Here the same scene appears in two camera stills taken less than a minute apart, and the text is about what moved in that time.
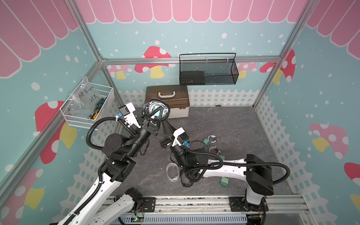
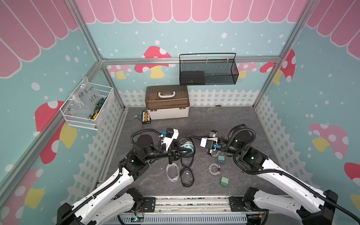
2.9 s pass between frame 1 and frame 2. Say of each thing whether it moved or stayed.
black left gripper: moved
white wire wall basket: stayed
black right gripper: moved
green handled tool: stayed
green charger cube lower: stayed
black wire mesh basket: stayed
